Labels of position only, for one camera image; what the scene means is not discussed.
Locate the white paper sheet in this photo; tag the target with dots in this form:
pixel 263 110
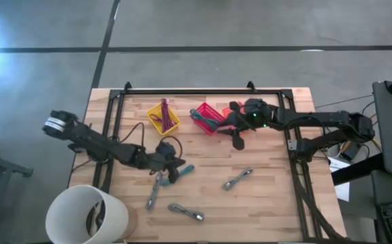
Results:
pixel 343 191

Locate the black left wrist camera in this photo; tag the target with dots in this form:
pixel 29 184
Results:
pixel 166 149

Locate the dark desk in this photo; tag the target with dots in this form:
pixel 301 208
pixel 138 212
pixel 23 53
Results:
pixel 385 193

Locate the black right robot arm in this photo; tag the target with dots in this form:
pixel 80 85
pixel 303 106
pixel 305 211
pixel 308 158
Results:
pixel 317 118

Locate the teal utensil horizontal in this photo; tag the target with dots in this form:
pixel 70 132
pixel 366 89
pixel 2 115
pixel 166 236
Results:
pixel 199 115

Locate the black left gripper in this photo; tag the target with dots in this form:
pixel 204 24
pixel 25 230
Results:
pixel 155 162

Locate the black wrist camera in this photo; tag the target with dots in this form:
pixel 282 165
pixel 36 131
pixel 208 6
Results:
pixel 239 119
pixel 166 149

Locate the magenta utensil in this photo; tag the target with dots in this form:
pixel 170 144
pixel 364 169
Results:
pixel 166 115

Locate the red plastic mesh basket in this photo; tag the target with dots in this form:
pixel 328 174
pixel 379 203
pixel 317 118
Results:
pixel 212 110

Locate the black aluminium table frame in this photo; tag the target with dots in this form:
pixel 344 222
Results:
pixel 199 91

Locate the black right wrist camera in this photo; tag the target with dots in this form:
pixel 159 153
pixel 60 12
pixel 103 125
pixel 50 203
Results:
pixel 239 119

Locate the yellow plastic mesh basket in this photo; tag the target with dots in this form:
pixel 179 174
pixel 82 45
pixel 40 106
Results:
pixel 157 112

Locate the black frame clamp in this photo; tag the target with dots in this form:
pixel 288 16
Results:
pixel 250 86
pixel 127 86

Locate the black slanted bar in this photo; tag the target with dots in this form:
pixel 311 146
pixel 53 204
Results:
pixel 358 169

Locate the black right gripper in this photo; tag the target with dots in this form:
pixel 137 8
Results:
pixel 256 113

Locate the orange plastic mesh basket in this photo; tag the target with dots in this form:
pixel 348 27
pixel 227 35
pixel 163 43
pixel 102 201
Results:
pixel 227 112

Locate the black power supply box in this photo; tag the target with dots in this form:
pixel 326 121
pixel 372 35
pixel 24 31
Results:
pixel 351 152

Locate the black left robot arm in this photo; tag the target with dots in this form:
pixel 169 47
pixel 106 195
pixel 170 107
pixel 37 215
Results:
pixel 97 144

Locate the white bucket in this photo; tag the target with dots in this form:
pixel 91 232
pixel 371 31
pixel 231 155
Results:
pixel 67 210

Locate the silver arm base bracket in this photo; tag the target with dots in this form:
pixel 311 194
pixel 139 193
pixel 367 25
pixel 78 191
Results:
pixel 292 145

